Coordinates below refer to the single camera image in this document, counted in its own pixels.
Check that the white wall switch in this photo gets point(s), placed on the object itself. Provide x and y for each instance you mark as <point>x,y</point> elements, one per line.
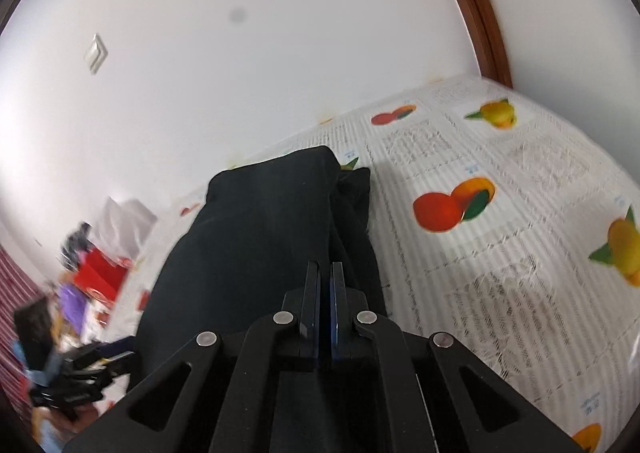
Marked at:
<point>96,54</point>

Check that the brown wooden door frame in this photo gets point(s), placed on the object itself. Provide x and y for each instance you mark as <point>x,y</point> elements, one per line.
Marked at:
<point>482,24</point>

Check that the purple bag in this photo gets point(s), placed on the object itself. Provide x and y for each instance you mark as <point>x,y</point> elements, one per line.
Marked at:
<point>73,304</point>

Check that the fruit print table cover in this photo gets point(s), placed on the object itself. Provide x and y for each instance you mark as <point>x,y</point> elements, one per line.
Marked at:
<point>495,221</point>

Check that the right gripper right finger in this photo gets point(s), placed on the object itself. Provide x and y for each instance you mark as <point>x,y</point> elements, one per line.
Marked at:
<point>432,394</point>

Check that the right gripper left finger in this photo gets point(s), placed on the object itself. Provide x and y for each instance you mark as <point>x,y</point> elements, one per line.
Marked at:
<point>216,393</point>

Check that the person's left hand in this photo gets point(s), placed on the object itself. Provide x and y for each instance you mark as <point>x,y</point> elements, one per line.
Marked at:
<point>63,427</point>

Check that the black sweatshirt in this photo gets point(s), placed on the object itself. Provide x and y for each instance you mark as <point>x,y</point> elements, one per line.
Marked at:
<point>251,243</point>

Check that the white plastic shopping bag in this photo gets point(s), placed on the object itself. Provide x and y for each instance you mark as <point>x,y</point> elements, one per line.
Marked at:
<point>121,229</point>

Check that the red paper shopping bag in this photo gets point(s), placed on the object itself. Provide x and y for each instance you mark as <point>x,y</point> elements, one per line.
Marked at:
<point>99,277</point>

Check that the plaid cloth in bag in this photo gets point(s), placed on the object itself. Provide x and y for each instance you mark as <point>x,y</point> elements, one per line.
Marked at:
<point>76,247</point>

